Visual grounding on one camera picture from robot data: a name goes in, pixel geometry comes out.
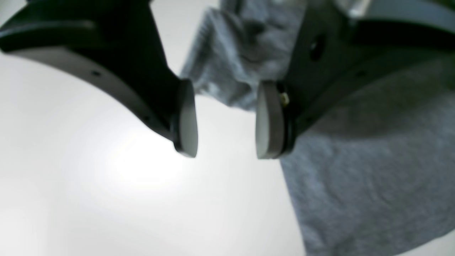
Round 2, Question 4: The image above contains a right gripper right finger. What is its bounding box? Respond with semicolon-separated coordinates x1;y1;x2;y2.
256;0;455;159

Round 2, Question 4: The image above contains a grey T-shirt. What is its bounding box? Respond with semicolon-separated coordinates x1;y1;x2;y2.
181;0;455;256

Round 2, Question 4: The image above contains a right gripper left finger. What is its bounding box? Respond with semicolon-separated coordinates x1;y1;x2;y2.
1;0;198;158

